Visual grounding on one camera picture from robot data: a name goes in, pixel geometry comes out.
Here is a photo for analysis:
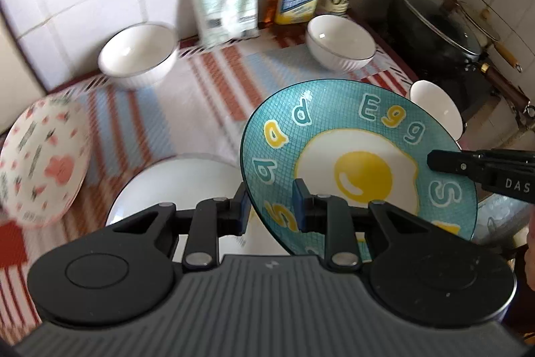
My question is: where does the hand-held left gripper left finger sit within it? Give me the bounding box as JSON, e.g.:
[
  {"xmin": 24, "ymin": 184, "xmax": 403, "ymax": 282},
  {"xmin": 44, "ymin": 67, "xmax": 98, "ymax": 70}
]
[{"xmin": 111, "ymin": 182, "xmax": 252, "ymax": 273}]

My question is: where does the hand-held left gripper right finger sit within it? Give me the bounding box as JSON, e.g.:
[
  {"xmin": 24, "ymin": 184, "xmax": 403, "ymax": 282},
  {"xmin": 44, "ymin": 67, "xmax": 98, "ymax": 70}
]
[{"xmin": 293, "ymin": 178, "xmax": 423, "ymax": 275}]

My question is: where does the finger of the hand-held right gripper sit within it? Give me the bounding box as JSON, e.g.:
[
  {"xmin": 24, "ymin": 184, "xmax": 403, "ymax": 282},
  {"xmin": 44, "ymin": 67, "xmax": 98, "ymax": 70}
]
[{"xmin": 426, "ymin": 149, "xmax": 486, "ymax": 184}]

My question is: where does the plain white plate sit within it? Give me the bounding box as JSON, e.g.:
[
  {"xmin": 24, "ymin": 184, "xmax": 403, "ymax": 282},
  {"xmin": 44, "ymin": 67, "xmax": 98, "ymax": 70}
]
[{"xmin": 104, "ymin": 154, "xmax": 293, "ymax": 257}]

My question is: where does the teal fried egg print plate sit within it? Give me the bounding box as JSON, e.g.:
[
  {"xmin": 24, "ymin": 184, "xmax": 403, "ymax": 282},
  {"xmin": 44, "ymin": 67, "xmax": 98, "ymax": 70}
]
[{"xmin": 239, "ymin": 79, "xmax": 479, "ymax": 262}]

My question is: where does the white bowl with dark rim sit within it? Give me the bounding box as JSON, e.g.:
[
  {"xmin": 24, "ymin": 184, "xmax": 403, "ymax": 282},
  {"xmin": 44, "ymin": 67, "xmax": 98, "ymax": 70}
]
[
  {"xmin": 98, "ymin": 21, "xmax": 180, "ymax": 90},
  {"xmin": 306, "ymin": 14, "xmax": 377, "ymax": 73}
]

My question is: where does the pink floral print plate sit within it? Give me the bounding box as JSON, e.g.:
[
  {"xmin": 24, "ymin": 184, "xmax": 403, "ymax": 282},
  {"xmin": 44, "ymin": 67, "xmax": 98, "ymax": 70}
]
[{"xmin": 0, "ymin": 95, "xmax": 90, "ymax": 229}]

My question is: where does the clear plastic container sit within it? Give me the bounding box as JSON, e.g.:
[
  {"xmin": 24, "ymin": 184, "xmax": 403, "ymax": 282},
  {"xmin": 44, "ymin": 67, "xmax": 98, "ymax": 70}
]
[{"xmin": 474, "ymin": 196, "xmax": 532, "ymax": 250}]

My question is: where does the small white bowl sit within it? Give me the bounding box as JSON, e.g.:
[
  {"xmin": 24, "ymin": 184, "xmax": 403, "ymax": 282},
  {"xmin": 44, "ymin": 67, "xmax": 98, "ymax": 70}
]
[{"xmin": 409, "ymin": 80, "xmax": 465, "ymax": 140}]

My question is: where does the striped table mat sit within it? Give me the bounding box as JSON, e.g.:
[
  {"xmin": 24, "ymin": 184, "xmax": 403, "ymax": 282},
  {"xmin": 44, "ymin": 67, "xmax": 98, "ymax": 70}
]
[{"xmin": 0, "ymin": 16, "xmax": 423, "ymax": 324}]

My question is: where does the black wok with glass lid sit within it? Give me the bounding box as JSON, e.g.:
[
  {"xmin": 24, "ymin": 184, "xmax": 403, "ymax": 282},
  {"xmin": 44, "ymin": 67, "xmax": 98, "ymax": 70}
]
[{"xmin": 387, "ymin": 0, "xmax": 488, "ymax": 70}]

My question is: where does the brown wok handle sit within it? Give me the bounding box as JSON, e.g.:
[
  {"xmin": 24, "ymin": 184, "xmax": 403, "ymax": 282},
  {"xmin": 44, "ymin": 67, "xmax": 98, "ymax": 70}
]
[{"xmin": 478, "ymin": 62, "xmax": 531, "ymax": 113}]

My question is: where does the wooden handled spatula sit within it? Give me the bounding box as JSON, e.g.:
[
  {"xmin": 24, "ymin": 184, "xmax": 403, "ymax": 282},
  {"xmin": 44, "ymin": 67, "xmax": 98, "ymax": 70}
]
[{"xmin": 443, "ymin": 0, "xmax": 523, "ymax": 72}]

